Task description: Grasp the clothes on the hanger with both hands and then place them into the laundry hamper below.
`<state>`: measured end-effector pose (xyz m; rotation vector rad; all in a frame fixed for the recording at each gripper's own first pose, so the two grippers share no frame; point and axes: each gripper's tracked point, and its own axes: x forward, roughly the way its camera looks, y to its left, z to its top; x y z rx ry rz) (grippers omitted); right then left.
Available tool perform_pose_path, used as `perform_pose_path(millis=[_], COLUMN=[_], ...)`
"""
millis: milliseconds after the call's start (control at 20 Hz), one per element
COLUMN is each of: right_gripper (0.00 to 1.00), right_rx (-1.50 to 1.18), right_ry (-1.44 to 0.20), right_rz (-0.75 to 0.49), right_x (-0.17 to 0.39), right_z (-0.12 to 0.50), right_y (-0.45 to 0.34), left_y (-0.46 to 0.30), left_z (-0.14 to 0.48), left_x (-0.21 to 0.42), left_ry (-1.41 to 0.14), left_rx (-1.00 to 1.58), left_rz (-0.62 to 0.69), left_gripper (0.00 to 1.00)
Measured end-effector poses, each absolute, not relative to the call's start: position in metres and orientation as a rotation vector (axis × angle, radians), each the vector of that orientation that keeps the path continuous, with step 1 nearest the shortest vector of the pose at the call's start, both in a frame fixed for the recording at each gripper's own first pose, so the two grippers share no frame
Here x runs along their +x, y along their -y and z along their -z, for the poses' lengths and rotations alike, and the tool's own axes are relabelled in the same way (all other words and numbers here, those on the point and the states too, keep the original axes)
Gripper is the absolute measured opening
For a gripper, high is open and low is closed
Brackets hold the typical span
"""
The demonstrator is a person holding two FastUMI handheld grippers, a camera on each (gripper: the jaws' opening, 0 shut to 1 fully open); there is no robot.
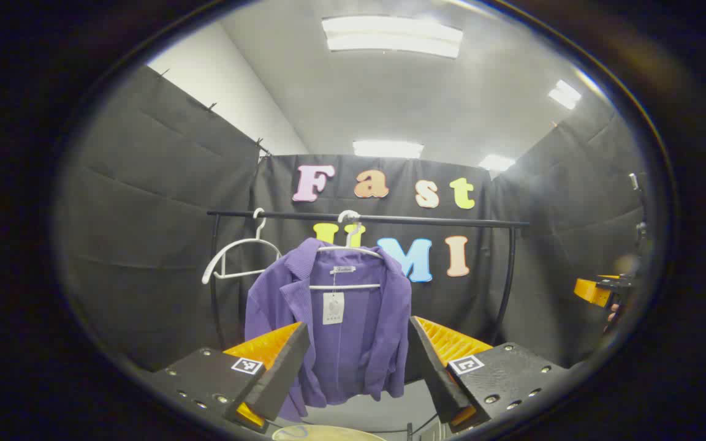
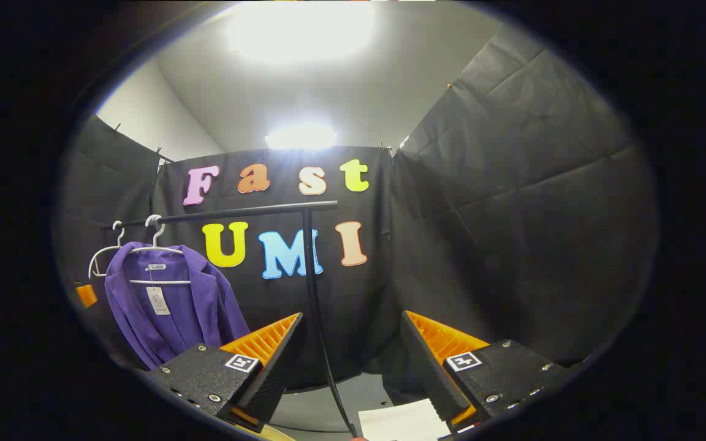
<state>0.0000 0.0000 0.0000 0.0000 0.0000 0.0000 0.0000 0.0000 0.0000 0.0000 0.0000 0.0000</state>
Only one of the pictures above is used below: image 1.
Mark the cream round laundry hamper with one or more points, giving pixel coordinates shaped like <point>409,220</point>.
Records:
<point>328,433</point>

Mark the large ceiling light panel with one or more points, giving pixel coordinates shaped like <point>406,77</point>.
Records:
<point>390,37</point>

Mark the black metal clothes rack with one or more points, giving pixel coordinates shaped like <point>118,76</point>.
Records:
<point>451,221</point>

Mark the purple ribbed jacket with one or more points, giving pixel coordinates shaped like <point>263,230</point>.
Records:
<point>353,343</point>

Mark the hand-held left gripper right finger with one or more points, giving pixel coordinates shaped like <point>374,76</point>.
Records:
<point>432,373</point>

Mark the white plastic clothes hanger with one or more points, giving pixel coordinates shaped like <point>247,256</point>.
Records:
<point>347,286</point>
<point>242,241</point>

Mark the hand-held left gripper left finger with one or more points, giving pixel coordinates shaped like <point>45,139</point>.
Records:
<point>279,380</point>

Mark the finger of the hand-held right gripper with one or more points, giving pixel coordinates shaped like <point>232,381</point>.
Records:
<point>592,291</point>

